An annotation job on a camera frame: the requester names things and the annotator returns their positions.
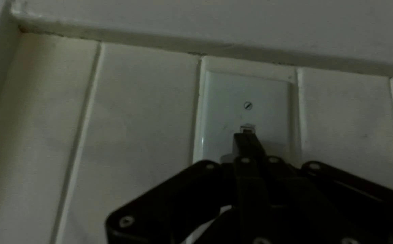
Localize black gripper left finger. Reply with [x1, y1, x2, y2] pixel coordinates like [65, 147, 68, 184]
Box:
[105, 132, 255, 244]

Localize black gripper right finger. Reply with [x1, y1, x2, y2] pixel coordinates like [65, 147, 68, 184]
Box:
[248, 132, 393, 244]

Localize white switch toggle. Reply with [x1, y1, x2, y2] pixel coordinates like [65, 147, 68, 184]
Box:
[240, 123, 258, 136]

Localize white light switch plate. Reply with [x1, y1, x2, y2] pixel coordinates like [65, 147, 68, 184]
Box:
[192, 67, 299, 169]

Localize grey wall shelf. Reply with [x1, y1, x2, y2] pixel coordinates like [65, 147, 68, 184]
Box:
[9, 0, 393, 82]

